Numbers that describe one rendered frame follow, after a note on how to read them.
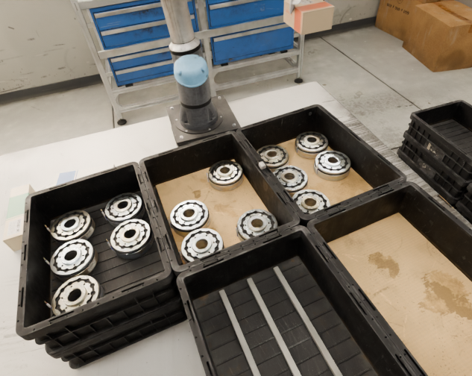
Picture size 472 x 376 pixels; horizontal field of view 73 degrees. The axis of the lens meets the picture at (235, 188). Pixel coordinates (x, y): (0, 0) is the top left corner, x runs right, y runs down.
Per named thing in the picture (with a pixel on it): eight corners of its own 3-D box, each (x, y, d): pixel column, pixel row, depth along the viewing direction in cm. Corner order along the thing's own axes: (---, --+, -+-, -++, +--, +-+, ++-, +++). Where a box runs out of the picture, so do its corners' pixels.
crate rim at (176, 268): (139, 165, 92) (137, 160, 91) (234, 135, 99) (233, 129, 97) (176, 280, 66) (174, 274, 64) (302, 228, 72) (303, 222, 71)
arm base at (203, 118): (179, 110, 130) (174, 88, 123) (216, 106, 131) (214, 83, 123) (180, 133, 120) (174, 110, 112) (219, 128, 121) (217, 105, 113)
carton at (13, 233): (20, 200, 116) (10, 189, 112) (38, 195, 117) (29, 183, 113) (13, 251, 100) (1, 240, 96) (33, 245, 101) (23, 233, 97)
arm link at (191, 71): (180, 108, 113) (173, 72, 103) (177, 89, 122) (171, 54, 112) (213, 103, 115) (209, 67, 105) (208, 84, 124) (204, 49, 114)
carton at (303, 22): (283, 21, 125) (283, 0, 120) (311, 16, 127) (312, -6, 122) (301, 35, 114) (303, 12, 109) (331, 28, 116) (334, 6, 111)
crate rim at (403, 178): (234, 135, 99) (234, 129, 97) (318, 109, 106) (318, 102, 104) (303, 228, 72) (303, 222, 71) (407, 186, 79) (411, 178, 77)
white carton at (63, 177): (61, 215, 109) (48, 198, 102) (68, 191, 117) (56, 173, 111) (120, 205, 110) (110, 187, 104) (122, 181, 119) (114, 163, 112)
